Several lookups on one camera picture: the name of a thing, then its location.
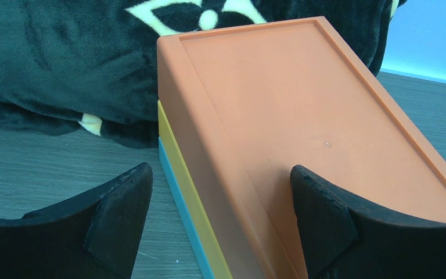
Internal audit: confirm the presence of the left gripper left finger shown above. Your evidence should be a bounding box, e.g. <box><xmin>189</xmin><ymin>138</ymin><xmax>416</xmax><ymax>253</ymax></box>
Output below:
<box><xmin>0</xmin><ymin>163</ymin><xmax>153</xmax><ymax>278</ymax></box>

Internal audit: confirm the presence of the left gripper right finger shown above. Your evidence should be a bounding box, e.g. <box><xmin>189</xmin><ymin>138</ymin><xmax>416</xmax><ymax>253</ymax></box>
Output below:
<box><xmin>290</xmin><ymin>165</ymin><xmax>446</xmax><ymax>278</ymax></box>

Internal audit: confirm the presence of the orange drawer organizer box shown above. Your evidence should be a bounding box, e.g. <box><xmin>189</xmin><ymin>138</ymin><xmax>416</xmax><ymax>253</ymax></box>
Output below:
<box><xmin>157</xmin><ymin>17</ymin><xmax>446</xmax><ymax>278</ymax></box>

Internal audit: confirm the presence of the black floral plush blanket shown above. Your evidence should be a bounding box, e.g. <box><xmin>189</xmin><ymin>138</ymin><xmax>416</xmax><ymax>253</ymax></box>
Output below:
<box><xmin>0</xmin><ymin>0</ymin><xmax>402</xmax><ymax>148</ymax></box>

